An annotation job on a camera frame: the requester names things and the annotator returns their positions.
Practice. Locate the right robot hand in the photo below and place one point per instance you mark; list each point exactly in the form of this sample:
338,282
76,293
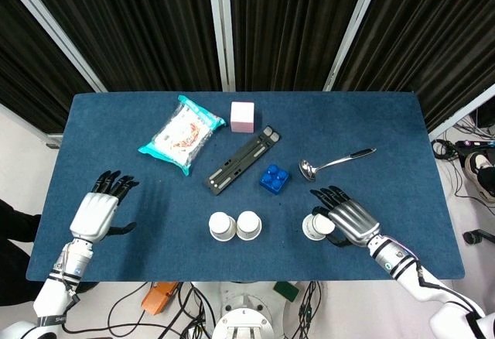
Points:
354,221

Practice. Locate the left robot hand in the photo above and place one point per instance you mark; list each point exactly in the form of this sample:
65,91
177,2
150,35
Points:
94,215

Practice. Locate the white paper cup blue stripe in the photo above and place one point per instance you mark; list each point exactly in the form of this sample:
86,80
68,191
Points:
221,226
248,223
316,227

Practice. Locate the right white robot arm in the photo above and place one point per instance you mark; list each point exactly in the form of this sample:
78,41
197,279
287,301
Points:
425,288

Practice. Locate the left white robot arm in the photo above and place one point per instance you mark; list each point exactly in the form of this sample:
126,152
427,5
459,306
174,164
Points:
58,292

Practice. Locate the blue table cloth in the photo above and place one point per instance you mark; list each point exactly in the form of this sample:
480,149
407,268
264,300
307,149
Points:
162,246

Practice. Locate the dark clothed person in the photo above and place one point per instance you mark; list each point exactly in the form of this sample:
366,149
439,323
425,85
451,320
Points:
15,238

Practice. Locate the blue toy building brick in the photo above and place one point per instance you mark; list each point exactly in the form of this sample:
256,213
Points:
274,181

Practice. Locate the green block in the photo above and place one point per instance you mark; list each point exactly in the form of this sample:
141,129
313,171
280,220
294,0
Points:
286,291

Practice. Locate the orange foot pedal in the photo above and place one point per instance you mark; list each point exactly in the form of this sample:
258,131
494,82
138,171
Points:
159,298

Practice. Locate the teal white snack bag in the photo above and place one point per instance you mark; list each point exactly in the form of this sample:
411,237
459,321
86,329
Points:
181,135

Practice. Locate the black stand foot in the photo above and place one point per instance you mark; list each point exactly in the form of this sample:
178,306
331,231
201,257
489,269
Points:
477,235

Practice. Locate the black folding laptop stand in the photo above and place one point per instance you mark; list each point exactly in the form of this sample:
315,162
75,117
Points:
239,163

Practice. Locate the white black sneaker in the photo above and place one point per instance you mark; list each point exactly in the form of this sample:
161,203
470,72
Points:
475,165

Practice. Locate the white robot torso base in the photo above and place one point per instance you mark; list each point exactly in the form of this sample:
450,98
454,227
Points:
243,316

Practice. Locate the pink white foam cube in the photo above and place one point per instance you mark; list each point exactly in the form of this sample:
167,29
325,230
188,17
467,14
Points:
242,116

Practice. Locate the black pleated curtain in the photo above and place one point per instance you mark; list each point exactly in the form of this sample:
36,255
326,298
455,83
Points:
294,25
433,33
31,72
139,25

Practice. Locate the white frame post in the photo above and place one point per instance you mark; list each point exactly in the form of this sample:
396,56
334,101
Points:
54,29
354,29
221,25
464,110

